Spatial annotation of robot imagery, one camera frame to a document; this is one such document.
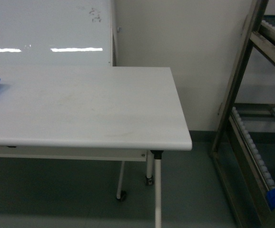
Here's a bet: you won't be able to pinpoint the white glossy board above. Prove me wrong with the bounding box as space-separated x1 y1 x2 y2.
0 0 115 66

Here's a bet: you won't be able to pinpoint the white table frame legs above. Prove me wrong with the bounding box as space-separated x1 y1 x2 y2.
0 146 163 228

